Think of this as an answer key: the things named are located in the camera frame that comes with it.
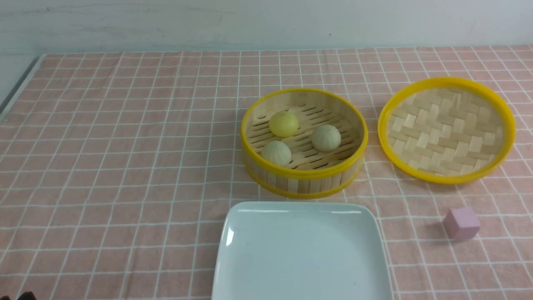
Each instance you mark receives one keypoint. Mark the cream white steamed bun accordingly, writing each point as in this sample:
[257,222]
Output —
[277,153]

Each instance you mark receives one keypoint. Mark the yellow steamed bun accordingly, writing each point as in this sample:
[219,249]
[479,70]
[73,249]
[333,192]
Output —
[284,124]

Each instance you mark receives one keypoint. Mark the pale green steamed bun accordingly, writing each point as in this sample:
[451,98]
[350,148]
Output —
[326,138]

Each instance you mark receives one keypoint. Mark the white square plate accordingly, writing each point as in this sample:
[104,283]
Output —
[301,251]

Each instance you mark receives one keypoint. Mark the yellow rimmed bamboo steamer basket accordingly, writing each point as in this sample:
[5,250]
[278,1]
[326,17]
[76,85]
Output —
[310,174]

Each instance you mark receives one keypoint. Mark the pink checkered tablecloth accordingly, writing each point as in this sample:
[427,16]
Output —
[117,171]

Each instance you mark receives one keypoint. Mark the yellow rimmed woven steamer lid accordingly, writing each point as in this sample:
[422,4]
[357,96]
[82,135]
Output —
[446,130]

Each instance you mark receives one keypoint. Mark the pink cube block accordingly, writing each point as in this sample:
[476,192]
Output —
[461,223]

